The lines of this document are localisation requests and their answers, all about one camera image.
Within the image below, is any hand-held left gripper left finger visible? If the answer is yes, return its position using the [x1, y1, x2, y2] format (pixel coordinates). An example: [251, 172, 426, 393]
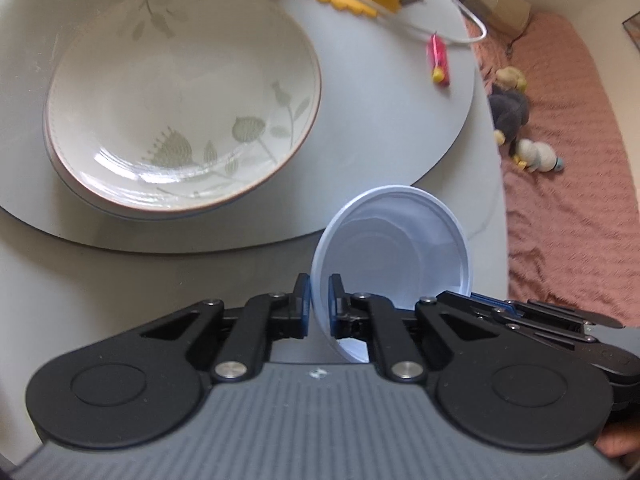
[137, 274, 312, 385]

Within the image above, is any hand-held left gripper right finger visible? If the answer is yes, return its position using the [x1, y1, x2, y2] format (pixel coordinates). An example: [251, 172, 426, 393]
[329, 274, 501, 385]

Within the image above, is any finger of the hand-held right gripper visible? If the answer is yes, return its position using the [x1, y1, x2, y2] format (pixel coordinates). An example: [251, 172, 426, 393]
[437, 291, 626, 329]
[492, 308, 602, 349]

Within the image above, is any white plastic bowl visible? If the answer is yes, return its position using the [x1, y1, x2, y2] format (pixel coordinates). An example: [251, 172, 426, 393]
[309, 185, 472, 364]

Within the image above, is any white plate with thistle print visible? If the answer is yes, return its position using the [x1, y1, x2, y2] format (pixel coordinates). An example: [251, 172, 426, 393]
[46, 0, 322, 212]

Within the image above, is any person's right hand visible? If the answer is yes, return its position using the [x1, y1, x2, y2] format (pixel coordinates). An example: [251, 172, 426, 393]
[597, 422, 640, 471]

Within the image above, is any pink blanket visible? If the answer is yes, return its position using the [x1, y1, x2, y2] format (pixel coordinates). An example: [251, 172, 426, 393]
[469, 12, 640, 332]

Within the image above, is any white duck plush toy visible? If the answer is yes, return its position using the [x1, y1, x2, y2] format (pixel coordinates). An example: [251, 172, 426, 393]
[514, 138, 566, 174]

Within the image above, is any grey round turntable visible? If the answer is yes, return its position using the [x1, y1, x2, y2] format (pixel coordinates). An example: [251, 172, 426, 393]
[0, 0, 477, 254]

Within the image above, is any dark grey plush toy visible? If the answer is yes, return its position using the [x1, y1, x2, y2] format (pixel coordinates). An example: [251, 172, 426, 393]
[487, 85, 531, 155]

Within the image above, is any beige plush toy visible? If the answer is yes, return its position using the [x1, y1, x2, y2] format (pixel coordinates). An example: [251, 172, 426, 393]
[494, 66, 529, 94]

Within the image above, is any white cable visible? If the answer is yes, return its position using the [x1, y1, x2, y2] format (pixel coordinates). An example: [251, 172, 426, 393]
[394, 0, 489, 47]

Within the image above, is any framed leaf wall picture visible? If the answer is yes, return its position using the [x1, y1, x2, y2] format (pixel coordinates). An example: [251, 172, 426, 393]
[622, 14, 640, 53]

